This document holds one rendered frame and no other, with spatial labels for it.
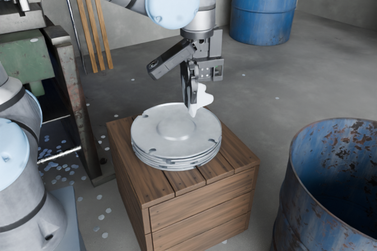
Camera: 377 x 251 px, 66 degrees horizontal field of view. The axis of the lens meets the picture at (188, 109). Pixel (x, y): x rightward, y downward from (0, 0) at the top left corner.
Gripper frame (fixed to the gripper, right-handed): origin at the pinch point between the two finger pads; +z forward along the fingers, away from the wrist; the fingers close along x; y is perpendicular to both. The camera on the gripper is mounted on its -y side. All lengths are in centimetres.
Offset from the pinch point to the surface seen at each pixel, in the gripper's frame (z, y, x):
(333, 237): 14.6, 20.9, -32.2
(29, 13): -13, -40, 51
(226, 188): 28.7, 10.9, -3.1
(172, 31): 53, 44, 213
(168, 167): 20.3, -5.5, 2.0
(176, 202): 25.9, -5.4, -6.1
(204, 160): 20.2, 5.3, 1.8
